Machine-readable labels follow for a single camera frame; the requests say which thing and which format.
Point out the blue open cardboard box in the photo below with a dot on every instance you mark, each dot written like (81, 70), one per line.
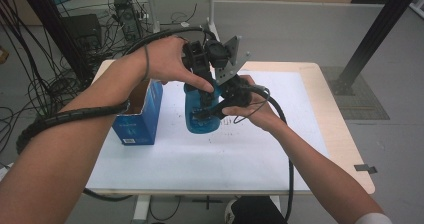
(140, 130)

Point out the grey tape strip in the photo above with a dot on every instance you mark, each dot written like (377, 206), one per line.
(365, 168)

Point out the orange object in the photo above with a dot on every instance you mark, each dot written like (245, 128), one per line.
(3, 54)

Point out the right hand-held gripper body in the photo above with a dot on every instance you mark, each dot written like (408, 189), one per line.
(233, 90)

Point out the person's white sleeve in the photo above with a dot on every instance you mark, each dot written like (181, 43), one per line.
(373, 219)

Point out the thin black wristband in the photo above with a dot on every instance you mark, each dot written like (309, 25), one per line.
(146, 64)

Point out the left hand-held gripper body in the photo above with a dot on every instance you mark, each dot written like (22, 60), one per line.
(200, 55)

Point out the white table mat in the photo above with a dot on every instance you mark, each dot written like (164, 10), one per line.
(216, 164)

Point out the white power strip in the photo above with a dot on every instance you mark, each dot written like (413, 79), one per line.
(4, 172)

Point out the black metal post with base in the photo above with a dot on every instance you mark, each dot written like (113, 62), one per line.
(383, 24)

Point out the black box on floor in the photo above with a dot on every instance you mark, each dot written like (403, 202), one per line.
(81, 30)

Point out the white table leg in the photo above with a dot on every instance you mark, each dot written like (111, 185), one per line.
(275, 202)
(141, 210)

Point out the person's left hand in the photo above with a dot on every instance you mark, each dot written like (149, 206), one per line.
(166, 60)

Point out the blue plastic bottle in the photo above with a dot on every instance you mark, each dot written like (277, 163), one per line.
(200, 127)

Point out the person's leg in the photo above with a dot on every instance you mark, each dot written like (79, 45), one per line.
(256, 210)

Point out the white background desk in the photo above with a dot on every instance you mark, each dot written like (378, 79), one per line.
(213, 17)

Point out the person's right hand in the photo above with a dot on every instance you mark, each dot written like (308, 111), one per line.
(263, 114)

